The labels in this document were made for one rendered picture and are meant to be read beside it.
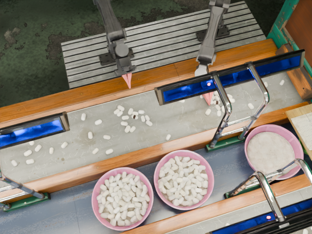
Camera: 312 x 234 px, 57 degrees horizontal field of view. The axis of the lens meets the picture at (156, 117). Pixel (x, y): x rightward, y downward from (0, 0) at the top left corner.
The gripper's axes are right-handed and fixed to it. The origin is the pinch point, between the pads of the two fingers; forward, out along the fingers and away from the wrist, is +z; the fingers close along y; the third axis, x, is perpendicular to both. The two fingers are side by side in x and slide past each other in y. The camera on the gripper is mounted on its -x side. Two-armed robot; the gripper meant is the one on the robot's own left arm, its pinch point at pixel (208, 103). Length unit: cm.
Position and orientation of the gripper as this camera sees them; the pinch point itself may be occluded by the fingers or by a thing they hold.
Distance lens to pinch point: 146.6
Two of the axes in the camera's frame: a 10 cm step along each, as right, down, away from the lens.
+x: -1.8, -2.6, 9.5
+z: 2.3, 9.3, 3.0
